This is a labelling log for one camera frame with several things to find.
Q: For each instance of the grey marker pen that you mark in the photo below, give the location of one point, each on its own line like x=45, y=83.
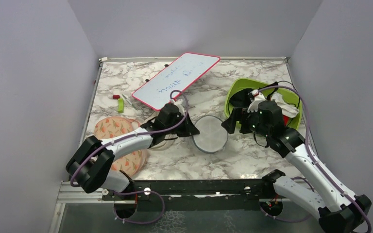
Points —
x=128, y=101

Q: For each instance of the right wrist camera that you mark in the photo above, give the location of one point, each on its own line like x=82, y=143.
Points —
x=257, y=97

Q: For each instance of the white cloth garment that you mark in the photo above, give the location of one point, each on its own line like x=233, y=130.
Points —
x=287, y=109

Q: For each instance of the green plastic basin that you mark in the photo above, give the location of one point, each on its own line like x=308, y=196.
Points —
x=289, y=97

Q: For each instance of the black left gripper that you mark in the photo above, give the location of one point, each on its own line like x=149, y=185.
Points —
x=190, y=129

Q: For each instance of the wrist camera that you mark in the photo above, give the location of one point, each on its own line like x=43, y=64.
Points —
x=179, y=104
x=257, y=97

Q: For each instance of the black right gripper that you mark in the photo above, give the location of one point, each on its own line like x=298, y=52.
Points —
x=241, y=114

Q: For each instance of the red framed whiteboard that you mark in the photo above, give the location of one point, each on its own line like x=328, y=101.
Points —
x=178, y=75

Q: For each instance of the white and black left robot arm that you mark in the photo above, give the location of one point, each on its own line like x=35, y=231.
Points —
x=90, y=166

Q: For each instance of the cream mesh laundry bag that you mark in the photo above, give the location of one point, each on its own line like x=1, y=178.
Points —
x=165, y=144

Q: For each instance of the bright red garment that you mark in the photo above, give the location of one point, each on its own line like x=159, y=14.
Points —
x=287, y=120

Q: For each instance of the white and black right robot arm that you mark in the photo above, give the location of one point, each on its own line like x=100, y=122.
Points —
x=337, y=208

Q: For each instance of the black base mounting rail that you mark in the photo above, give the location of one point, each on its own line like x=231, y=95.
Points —
x=196, y=195

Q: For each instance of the white mesh laundry bag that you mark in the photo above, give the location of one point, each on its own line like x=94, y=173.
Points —
x=212, y=137

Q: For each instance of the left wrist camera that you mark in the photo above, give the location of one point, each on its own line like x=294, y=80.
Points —
x=179, y=104

